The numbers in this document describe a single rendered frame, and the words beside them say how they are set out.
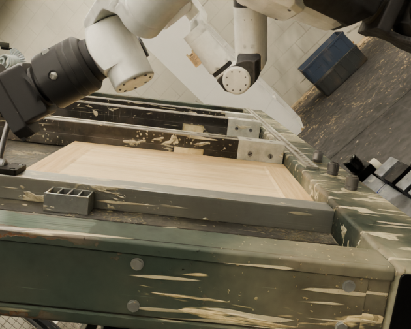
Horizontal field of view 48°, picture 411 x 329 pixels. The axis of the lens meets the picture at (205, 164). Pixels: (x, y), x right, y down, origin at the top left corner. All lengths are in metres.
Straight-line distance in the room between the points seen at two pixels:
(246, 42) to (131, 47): 0.61
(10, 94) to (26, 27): 6.38
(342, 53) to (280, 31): 1.23
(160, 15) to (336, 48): 4.84
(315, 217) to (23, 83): 0.51
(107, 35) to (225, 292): 0.40
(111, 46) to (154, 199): 0.25
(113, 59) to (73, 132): 0.61
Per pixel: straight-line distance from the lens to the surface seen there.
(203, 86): 5.06
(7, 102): 0.76
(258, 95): 5.04
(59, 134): 1.30
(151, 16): 0.62
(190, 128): 1.78
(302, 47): 6.40
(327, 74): 5.40
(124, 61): 0.69
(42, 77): 0.72
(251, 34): 1.26
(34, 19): 7.07
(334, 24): 1.03
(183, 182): 0.94
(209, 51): 1.30
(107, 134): 1.27
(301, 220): 0.80
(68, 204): 0.76
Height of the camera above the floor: 1.22
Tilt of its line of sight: 8 degrees down
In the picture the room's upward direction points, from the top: 46 degrees counter-clockwise
